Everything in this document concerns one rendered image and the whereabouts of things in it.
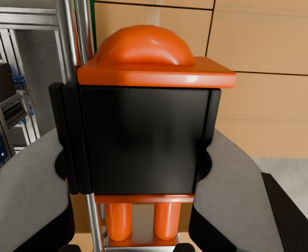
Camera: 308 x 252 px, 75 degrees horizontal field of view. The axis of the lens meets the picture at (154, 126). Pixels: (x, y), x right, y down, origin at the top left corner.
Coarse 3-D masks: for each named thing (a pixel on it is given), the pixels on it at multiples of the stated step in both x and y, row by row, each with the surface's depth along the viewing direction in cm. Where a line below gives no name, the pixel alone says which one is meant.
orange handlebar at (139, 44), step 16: (128, 32) 10; (144, 32) 10; (160, 32) 10; (112, 48) 10; (128, 48) 10; (144, 48) 10; (160, 48) 10; (176, 48) 10; (176, 64) 10; (112, 208) 15; (128, 208) 16; (160, 208) 15; (176, 208) 15; (112, 224) 16; (128, 224) 16; (160, 224) 16; (176, 224) 17
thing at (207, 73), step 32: (96, 64) 10; (128, 64) 10; (160, 64) 10; (192, 64) 11; (96, 96) 9; (128, 96) 10; (160, 96) 10; (192, 96) 10; (96, 128) 10; (128, 128) 10; (160, 128) 10; (192, 128) 10; (96, 160) 11; (128, 160) 11; (160, 160) 11; (192, 160) 11; (96, 192) 12; (128, 192) 12; (160, 192) 12; (192, 192) 13
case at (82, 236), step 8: (72, 200) 43; (80, 200) 44; (72, 208) 42; (80, 208) 42; (184, 208) 43; (80, 216) 40; (184, 216) 41; (80, 224) 38; (88, 224) 39; (104, 224) 39; (184, 224) 40; (80, 232) 37; (88, 232) 37; (184, 232) 38; (72, 240) 38; (80, 240) 38; (88, 240) 38; (104, 240) 38; (184, 240) 39; (80, 248) 39; (88, 248) 39
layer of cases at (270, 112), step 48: (96, 0) 66; (144, 0) 66; (192, 0) 67; (240, 0) 67; (288, 0) 68; (192, 48) 73; (240, 48) 74; (288, 48) 75; (240, 96) 83; (288, 96) 84; (240, 144) 93; (288, 144) 95
